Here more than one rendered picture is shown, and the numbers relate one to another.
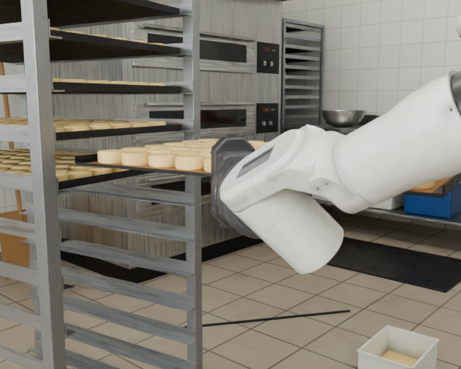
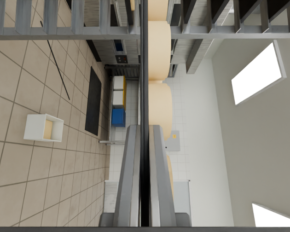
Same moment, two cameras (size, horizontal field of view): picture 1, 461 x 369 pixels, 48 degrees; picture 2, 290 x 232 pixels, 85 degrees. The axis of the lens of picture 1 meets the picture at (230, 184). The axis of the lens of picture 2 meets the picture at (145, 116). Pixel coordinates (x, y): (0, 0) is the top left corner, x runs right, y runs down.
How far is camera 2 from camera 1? 0.68 m
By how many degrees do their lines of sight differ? 27
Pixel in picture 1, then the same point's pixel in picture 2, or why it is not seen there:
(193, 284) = (39, 33)
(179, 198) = (105, 21)
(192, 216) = (92, 32)
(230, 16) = (183, 43)
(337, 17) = (176, 81)
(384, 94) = not seen: hidden behind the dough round
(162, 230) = (78, 6)
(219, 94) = not seen: hidden behind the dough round
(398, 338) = (58, 125)
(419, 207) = (114, 113)
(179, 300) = (25, 20)
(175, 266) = (51, 17)
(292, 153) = not seen: outside the picture
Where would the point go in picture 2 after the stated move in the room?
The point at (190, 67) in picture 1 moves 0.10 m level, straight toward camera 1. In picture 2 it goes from (200, 31) to (210, 33)
